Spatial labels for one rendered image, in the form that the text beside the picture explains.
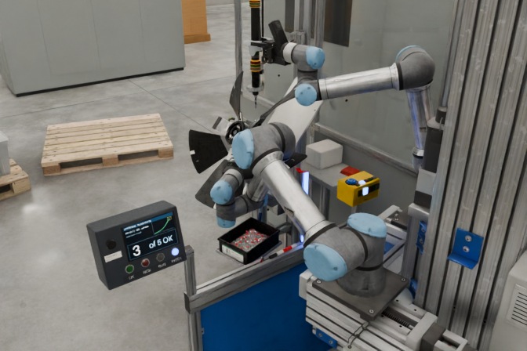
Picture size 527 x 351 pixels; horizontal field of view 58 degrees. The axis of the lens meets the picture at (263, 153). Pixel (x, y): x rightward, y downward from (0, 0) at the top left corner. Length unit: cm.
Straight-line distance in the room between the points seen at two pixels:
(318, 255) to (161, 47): 670
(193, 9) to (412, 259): 894
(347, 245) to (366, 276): 17
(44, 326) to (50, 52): 484
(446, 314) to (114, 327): 195
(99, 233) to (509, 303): 115
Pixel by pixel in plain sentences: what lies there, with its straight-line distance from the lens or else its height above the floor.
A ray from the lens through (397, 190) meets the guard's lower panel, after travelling 255.
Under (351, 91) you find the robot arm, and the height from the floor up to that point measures 155.
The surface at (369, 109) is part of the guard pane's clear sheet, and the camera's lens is 256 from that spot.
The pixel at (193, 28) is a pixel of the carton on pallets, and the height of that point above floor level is 27.
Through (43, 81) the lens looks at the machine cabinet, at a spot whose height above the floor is 17.
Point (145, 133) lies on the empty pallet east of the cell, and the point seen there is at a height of 14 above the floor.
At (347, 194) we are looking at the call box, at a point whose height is 103.
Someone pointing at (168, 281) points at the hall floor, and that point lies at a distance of 324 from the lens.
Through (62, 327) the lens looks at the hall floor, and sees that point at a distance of 311.
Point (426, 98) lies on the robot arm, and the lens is 185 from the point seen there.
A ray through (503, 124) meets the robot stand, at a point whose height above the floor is 161.
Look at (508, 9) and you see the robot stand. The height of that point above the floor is 188.
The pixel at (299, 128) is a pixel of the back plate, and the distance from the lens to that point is 232.
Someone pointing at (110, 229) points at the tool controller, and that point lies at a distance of 148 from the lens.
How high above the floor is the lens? 204
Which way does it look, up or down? 25 degrees down
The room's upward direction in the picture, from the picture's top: straight up
